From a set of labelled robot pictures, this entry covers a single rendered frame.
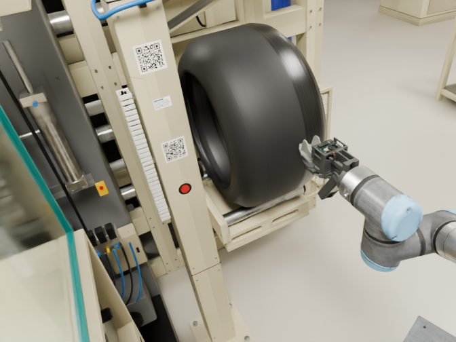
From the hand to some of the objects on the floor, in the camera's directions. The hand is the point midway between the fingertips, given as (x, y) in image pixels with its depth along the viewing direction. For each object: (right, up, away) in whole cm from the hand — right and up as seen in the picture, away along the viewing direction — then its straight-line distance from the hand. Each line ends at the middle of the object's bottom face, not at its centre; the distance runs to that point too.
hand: (303, 148), depth 100 cm
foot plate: (-25, -92, +87) cm, 129 cm away
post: (-25, -92, +87) cm, 129 cm away
